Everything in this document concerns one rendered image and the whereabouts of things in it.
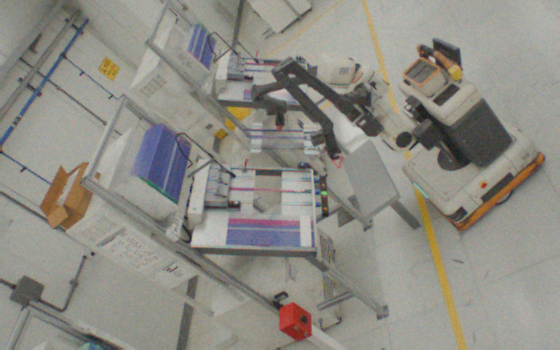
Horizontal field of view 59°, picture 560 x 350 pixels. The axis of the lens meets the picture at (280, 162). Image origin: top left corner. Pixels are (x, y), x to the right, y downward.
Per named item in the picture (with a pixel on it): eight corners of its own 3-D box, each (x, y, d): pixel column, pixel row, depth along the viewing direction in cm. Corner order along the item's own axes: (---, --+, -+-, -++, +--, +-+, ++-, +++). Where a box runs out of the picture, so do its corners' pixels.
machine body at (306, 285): (337, 243, 383) (285, 198, 352) (345, 325, 329) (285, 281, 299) (273, 276, 410) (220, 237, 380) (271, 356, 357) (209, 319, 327)
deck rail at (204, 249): (316, 255, 286) (317, 248, 282) (316, 258, 285) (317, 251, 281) (191, 251, 285) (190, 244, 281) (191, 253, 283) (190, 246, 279)
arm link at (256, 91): (249, 99, 292) (246, 83, 294) (253, 106, 306) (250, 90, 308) (324, 80, 288) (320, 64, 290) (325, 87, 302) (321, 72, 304)
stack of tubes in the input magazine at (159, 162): (191, 146, 318) (158, 119, 305) (177, 203, 279) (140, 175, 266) (177, 156, 323) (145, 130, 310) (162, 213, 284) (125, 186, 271)
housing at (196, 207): (212, 175, 336) (211, 159, 327) (202, 230, 299) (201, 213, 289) (200, 174, 336) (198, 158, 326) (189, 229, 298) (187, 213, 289)
